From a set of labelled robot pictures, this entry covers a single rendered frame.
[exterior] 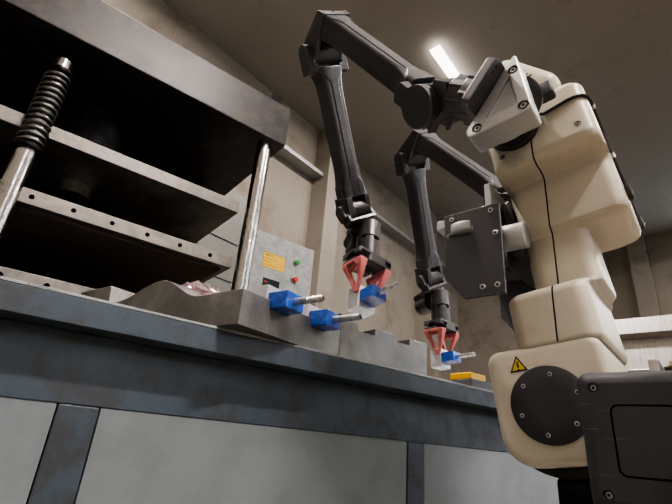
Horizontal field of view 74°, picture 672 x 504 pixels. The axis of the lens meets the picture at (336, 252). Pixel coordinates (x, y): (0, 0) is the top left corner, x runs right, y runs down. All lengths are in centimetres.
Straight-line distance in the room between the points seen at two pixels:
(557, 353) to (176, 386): 55
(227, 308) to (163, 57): 135
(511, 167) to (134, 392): 68
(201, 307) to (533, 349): 50
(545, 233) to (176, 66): 148
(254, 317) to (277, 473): 26
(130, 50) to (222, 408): 140
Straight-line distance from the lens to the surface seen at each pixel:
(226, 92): 195
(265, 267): 189
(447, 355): 138
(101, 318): 66
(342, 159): 110
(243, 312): 68
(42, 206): 163
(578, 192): 83
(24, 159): 163
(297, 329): 77
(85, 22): 188
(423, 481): 104
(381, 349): 99
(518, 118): 74
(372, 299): 97
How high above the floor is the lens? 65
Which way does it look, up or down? 24 degrees up
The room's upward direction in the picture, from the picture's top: 5 degrees clockwise
